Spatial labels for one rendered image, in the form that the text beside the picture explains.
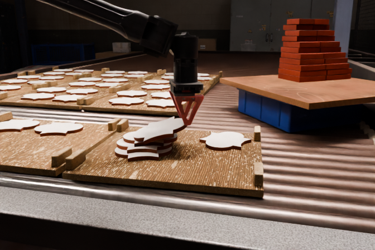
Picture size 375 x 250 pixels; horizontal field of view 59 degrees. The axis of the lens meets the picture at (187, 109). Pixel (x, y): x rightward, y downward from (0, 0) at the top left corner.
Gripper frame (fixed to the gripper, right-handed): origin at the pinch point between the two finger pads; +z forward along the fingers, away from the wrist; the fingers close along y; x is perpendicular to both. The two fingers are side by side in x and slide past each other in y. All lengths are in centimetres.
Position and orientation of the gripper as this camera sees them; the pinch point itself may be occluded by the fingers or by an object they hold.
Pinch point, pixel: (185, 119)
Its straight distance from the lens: 79.9
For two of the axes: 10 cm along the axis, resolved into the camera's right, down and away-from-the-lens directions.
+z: -0.1, 9.8, 2.1
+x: 9.8, -0.3, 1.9
